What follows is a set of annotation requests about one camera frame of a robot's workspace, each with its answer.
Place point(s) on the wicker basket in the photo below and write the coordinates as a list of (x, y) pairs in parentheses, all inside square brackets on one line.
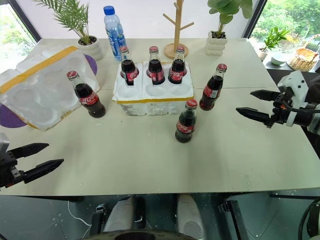
[(303, 58)]

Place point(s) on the white left robot leg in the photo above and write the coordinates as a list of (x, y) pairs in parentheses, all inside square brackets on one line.
[(120, 215)]

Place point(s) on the small green potted plant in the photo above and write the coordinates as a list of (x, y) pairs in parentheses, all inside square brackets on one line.
[(273, 37)]

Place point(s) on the white right robot leg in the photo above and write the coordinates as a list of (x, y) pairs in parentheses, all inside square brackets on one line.
[(190, 217)]

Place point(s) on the pale green bowl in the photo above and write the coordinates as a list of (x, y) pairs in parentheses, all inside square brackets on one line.
[(278, 60)]

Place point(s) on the white foam bottle tray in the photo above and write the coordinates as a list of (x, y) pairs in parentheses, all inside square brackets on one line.
[(155, 101)]

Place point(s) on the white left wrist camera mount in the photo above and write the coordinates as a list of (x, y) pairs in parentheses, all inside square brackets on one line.
[(3, 143)]

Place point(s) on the round-leaf plant in white pot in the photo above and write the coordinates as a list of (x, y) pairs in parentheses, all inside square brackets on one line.
[(216, 46)]

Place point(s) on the white robot leg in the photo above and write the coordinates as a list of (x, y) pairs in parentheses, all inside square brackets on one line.
[(120, 215), (190, 217)]

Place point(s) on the white foam lid yellow tape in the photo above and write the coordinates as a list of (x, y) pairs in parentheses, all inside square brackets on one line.
[(40, 85)]

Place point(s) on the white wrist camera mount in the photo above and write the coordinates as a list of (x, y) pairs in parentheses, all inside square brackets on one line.
[(295, 82), (3, 143)]

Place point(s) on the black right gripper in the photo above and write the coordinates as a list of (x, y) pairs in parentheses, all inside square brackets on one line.
[(281, 112)]

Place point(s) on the clear water bottle blue cap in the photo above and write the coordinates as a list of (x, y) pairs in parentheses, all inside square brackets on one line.
[(114, 32)]

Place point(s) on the wooden mug tree stand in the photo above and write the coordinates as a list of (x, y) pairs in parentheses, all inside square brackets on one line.
[(177, 32)]

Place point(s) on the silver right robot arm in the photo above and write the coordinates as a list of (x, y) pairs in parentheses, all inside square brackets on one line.
[(303, 118)]

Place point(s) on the black metal table frame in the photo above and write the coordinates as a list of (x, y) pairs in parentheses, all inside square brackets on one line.
[(237, 217)]

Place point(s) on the palm plant in white pot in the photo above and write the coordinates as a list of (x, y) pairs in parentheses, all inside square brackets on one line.
[(91, 47)]

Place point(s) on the glass cola bottle red cap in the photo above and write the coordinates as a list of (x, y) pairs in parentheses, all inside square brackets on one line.
[(156, 70), (185, 127), (129, 71), (90, 100), (211, 92), (178, 71)]

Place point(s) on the dark rounded shape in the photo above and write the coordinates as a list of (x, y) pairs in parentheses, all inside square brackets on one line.
[(140, 236)]

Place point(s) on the purple round mat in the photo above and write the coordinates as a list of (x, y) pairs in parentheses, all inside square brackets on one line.
[(10, 120)]

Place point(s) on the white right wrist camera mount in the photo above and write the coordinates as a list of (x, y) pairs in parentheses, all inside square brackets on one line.
[(295, 82)]

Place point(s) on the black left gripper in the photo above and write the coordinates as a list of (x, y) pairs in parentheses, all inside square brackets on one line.
[(8, 170)]

